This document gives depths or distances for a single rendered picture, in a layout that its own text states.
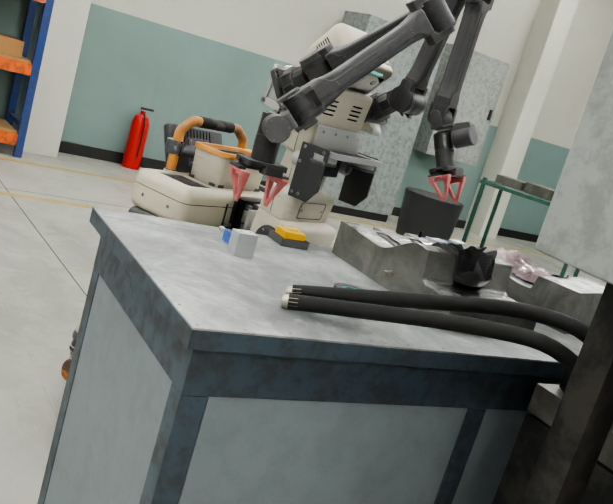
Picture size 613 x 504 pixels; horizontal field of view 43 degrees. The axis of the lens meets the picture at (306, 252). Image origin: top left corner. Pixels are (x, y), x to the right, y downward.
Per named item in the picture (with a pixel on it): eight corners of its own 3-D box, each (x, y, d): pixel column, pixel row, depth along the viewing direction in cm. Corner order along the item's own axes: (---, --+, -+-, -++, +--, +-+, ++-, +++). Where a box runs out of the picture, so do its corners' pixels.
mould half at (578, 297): (409, 262, 224) (420, 226, 222) (457, 264, 243) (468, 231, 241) (564, 334, 192) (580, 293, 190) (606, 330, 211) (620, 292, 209)
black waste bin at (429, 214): (371, 256, 636) (394, 183, 623) (414, 262, 663) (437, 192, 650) (406, 276, 597) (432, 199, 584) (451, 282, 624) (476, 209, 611)
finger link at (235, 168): (261, 208, 171) (273, 167, 170) (233, 203, 167) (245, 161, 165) (247, 200, 177) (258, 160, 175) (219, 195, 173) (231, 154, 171)
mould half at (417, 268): (331, 252, 206) (346, 204, 204) (407, 265, 220) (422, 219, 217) (444, 328, 165) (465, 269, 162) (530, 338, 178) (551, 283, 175)
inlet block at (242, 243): (208, 237, 183) (214, 215, 182) (226, 239, 186) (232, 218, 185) (233, 256, 173) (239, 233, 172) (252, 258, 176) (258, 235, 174)
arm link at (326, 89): (448, 31, 180) (426, -11, 177) (460, 28, 175) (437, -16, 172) (299, 134, 174) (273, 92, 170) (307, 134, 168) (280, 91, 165)
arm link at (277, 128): (317, 119, 173) (297, 86, 170) (326, 124, 162) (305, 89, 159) (272, 149, 173) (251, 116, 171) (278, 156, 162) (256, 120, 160)
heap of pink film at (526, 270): (454, 257, 218) (463, 231, 216) (486, 259, 231) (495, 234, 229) (535, 293, 201) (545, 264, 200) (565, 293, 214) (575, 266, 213)
